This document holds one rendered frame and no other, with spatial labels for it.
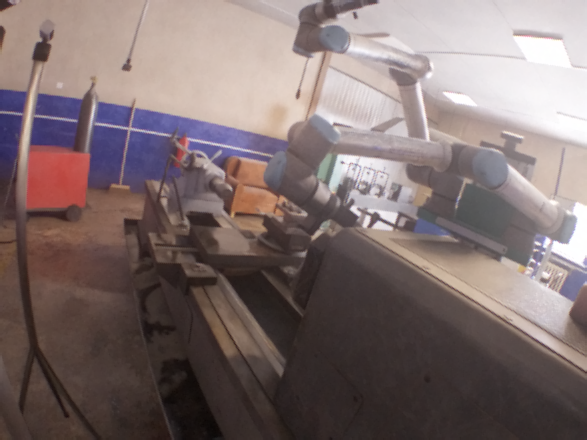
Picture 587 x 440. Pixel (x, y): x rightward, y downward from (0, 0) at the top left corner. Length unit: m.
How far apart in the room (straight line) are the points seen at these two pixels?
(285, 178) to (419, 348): 0.49
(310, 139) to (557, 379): 0.67
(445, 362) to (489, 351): 0.07
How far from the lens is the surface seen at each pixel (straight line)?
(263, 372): 0.95
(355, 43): 1.17
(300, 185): 0.77
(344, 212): 0.82
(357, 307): 0.56
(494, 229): 1.79
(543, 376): 0.44
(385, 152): 1.00
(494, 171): 1.06
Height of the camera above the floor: 1.47
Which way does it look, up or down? 14 degrees down
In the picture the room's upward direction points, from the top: 16 degrees clockwise
